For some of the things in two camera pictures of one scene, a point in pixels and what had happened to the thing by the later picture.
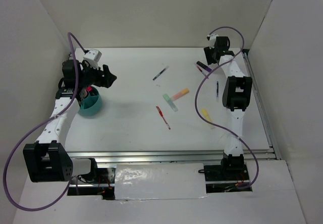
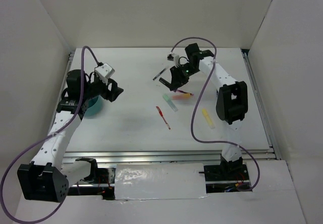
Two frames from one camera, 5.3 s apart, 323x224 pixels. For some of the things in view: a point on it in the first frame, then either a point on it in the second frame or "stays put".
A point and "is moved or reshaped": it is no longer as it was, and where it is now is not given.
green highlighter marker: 170,102 stays put
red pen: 160,112 stays put
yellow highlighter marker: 206,115 stays put
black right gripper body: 209,53 -> 186,69
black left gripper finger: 110,78 -> 112,95
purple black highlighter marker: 204,66 is moved or reshaped
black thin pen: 155,77 stays put
